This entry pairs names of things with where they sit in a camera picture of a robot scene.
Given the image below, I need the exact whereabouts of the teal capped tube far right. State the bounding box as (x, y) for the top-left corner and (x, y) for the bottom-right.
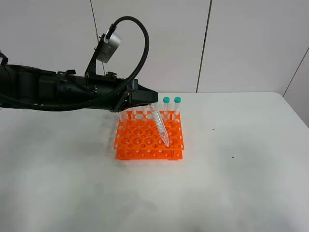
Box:
(174, 97), (181, 115)

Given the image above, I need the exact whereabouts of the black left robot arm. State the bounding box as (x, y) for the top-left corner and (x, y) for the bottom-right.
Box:
(0, 54), (158, 112)

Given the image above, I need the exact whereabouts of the orange test tube rack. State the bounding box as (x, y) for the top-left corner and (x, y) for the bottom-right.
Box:
(113, 110), (184, 160)

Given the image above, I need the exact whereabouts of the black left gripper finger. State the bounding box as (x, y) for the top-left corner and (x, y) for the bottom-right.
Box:
(126, 79), (158, 108)

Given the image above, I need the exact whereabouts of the teal capped tube front left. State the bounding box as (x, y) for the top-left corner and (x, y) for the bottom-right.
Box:
(120, 111), (126, 122)

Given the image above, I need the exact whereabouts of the black left camera cable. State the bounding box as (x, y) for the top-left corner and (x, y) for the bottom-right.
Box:
(0, 16), (150, 112)

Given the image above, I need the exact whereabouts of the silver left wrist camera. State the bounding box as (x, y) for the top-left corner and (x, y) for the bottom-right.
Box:
(95, 32), (121, 63)

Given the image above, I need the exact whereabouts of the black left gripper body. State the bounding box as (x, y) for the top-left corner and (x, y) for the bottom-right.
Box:
(56, 70), (132, 112)

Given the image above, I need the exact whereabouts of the teal capped test tube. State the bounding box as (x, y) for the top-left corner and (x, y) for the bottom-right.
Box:
(149, 103), (169, 147)

